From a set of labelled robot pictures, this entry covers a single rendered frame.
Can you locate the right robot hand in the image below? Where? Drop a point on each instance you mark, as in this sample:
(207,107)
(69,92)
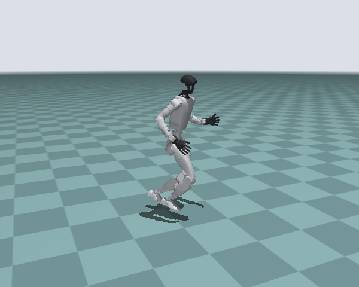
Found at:
(180,145)

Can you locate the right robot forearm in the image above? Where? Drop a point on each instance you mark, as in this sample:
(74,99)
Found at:
(164,128)

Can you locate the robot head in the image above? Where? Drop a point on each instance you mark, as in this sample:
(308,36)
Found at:
(189,81)

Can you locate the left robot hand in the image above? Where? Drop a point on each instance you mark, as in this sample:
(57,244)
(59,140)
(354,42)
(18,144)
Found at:
(212,120)

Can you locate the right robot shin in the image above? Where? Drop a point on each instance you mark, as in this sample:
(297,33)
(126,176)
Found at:
(181,188)

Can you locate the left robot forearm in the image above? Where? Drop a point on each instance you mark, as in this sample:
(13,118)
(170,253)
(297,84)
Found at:
(197,120)

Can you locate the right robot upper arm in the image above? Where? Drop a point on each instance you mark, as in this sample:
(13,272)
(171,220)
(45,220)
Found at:
(175,104)

